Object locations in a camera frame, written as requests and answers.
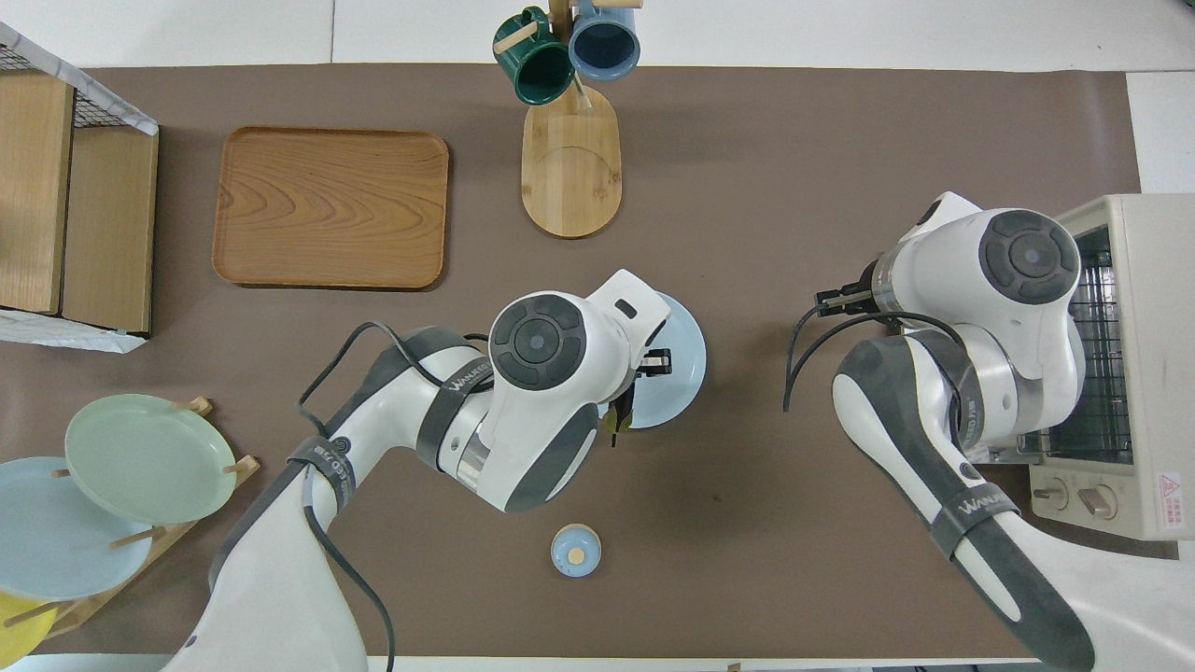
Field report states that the blue mug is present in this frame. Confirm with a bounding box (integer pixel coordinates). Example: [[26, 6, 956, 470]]
[[568, 0, 642, 81]]

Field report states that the wooden dish rack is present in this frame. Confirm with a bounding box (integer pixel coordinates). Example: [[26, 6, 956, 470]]
[[0, 397, 262, 645]]

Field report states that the pale blue racked plate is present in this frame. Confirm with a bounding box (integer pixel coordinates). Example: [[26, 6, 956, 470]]
[[0, 456, 155, 603]]

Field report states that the beige toaster oven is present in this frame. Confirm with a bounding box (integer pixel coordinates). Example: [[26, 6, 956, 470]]
[[971, 193, 1195, 542]]

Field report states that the dark purple eggplant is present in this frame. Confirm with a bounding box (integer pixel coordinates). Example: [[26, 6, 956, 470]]
[[602, 392, 638, 449]]

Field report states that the brown table mat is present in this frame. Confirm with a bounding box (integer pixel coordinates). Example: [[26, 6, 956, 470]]
[[0, 63, 1187, 659]]

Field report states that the light blue round plate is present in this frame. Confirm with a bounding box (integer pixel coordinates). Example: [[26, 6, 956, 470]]
[[624, 291, 708, 429]]

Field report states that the yellow plate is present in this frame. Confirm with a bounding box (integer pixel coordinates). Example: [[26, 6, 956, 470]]
[[0, 591, 57, 668]]

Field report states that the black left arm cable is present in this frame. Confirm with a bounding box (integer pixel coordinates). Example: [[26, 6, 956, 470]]
[[297, 322, 491, 672]]

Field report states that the metal oven wire rack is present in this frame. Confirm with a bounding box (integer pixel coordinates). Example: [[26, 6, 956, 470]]
[[1022, 224, 1135, 465]]

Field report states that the black wire basket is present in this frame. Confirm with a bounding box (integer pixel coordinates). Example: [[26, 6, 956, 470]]
[[0, 42, 104, 130]]

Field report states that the dark green mug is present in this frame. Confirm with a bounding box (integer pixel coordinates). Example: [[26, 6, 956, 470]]
[[493, 7, 575, 105]]

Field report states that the wooden mug tree stand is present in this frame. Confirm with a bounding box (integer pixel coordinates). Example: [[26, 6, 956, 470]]
[[493, 0, 645, 239]]

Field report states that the pale green plate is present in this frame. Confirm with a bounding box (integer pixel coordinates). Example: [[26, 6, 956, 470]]
[[64, 393, 238, 525]]

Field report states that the brown wooden tray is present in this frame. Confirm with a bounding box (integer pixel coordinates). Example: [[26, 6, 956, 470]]
[[212, 126, 451, 290]]

